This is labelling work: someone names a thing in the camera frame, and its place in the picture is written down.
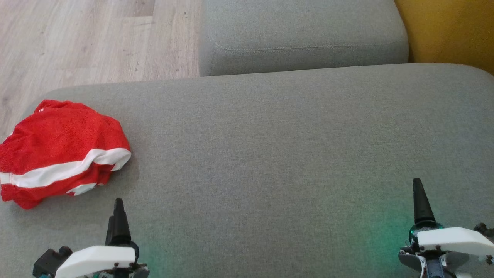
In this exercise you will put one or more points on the small grey sofa cushion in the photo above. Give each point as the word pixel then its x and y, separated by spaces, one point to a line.
pixel 301 31

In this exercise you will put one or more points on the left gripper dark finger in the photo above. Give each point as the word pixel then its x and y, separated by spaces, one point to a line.
pixel 109 233
pixel 121 227

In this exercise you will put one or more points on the large grey sofa seat cushion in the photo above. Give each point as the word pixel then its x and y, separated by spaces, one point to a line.
pixel 270 154

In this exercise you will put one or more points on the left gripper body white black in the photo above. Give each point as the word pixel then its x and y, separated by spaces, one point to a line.
pixel 96 258

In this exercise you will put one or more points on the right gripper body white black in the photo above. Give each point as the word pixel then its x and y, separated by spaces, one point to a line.
pixel 451 239

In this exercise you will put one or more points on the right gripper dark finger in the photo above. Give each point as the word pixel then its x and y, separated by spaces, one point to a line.
pixel 421 208

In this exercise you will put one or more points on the red shorts with white stripe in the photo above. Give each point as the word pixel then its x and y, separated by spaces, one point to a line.
pixel 58 135

